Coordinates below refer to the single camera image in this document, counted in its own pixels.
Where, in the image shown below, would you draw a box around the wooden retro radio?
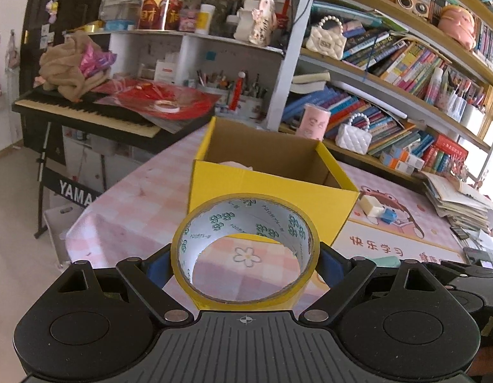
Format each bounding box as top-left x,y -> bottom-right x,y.
396,0 -> 431,19

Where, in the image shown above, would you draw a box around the orange and white small box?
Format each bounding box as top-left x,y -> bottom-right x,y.
398,149 -> 426,171

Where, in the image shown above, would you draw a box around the red plastic packaging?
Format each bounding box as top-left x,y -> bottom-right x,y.
93,80 -> 222,123

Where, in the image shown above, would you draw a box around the white eraser block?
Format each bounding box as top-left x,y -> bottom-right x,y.
359,196 -> 385,218

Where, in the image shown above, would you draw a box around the stack of papers and notebooks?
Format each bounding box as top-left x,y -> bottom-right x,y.
422,171 -> 493,233

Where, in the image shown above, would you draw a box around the thick cream-paged book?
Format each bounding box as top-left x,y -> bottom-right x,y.
290,71 -> 331,95

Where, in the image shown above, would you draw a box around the red festive gift pack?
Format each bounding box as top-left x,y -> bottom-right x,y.
137,0 -> 190,31

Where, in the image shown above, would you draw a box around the pink cylinder container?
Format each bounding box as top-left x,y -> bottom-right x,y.
296,104 -> 332,141

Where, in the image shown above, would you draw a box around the pink plush head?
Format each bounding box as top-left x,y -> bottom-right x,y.
437,5 -> 477,51

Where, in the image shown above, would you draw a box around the cream quilted handbag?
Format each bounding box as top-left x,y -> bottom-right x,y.
306,15 -> 347,62

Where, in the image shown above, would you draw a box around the black electric piano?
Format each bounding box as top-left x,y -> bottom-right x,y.
11,88 -> 216,157

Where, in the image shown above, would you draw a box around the white storage box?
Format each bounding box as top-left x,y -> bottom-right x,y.
42,205 -> 78,269

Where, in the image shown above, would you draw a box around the row of slanted colourful books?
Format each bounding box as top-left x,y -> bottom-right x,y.
282,87 -> 436,161

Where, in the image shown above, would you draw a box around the white and yellow cup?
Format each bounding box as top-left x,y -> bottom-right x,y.
195,4 -> 216,36

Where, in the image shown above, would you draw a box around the white pen holder with pens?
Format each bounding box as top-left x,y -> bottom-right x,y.
460,96 -> 489,137

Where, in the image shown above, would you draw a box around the yellow cardboard box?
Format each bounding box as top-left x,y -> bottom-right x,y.
186,116 -> 361,248

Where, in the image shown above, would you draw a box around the orange blue small boxes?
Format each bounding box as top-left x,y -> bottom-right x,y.
380,152 -> 407,175

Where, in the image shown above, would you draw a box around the white quilted pearl-handle handbag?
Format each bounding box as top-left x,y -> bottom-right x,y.
335,112 -> 373,156

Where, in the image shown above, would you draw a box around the clear pen holder with pens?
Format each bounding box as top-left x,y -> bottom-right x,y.
442,75 -> 471,119

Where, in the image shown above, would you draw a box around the yellow tape roll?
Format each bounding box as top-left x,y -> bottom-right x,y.
171,192 -> 322,312

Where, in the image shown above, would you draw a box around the white corner shelf unit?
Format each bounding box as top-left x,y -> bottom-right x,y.
63,30 -> 285,129

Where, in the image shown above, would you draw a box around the white ceramic figurine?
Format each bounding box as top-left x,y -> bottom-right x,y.
234,0 -> 277,47

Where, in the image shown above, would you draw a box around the shiny pink bag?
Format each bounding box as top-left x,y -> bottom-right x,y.
79,44 -> 118,79

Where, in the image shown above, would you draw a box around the brown cloth bundle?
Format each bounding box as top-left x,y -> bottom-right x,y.
33,32 -> 112,103

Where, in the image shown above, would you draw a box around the desk organizer with pens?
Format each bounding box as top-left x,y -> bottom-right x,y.
196,70 -> 268,119

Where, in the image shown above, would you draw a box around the white box with red label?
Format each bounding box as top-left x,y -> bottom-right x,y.
154,59 -> 179,85

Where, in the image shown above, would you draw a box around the pink checked tablecloth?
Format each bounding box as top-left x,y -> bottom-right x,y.
65,125 -> 337,312

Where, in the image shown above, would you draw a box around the small pink box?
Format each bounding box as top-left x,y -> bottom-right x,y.
178,8 -> 198,32

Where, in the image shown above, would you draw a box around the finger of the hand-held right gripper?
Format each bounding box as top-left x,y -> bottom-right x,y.
423,260 -> 493,286

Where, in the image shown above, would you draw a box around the black piano stand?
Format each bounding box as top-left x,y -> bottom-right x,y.
33,122 -> 108,241

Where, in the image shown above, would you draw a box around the row of books beside cream handbag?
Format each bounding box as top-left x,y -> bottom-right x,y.
342,28 -> 447,97

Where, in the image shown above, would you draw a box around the red dictionary set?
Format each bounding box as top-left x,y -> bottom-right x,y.
420,133 -> 469,177

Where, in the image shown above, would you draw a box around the red dressed doll pen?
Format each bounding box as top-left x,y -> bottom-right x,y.
228,71 -> 247,111

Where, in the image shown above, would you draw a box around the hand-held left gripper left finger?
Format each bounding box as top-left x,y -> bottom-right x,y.
43,244 -> 193,327

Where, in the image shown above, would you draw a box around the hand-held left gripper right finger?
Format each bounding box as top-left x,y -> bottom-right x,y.
298,243 -> 451,326

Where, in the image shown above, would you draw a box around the pale round object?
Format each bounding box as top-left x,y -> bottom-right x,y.
220,161 -> 255,172

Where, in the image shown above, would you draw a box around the printed cartoon desk mat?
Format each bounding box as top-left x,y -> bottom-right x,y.
306,161 -> 484,284

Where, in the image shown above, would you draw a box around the white bookshelf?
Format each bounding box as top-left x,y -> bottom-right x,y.
266,0 -> 493,194

